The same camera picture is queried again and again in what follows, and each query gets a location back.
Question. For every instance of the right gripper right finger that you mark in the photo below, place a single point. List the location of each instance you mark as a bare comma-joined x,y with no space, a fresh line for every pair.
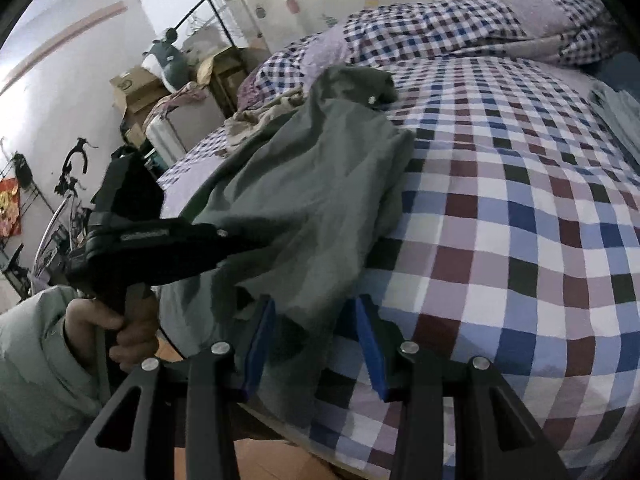
467,404

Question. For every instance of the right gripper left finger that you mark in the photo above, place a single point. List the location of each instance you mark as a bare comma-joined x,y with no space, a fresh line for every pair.
161,405

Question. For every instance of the grey-green garment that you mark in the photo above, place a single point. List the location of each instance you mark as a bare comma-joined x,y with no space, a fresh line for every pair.
302,203

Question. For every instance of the black clothes rack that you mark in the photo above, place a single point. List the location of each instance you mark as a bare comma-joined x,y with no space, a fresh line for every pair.
206,13

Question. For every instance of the person's left hand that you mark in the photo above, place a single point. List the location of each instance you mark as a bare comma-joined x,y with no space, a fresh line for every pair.
135,333

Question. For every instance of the bicycle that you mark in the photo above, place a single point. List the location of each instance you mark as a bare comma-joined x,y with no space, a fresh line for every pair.
65,230

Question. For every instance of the cardboard box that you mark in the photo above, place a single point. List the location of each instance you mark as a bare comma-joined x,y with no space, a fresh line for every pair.
136,88

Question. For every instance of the beige crumpled garment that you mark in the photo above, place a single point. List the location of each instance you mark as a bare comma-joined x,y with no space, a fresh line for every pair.
248,121

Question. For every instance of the grey plush toy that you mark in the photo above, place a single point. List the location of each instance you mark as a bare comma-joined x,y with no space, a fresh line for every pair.
166,62

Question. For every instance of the checkered bed sheet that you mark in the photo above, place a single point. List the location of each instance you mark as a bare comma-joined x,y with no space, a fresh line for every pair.
518,241

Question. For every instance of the light blue fleece garment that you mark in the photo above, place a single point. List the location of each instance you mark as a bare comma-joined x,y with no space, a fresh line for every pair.
620,111

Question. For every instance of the checkered purple duvet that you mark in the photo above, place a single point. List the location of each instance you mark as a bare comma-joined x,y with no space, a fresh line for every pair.
558,32

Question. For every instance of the red wall decoration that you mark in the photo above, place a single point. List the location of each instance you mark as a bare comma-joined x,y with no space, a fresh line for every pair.
10,214

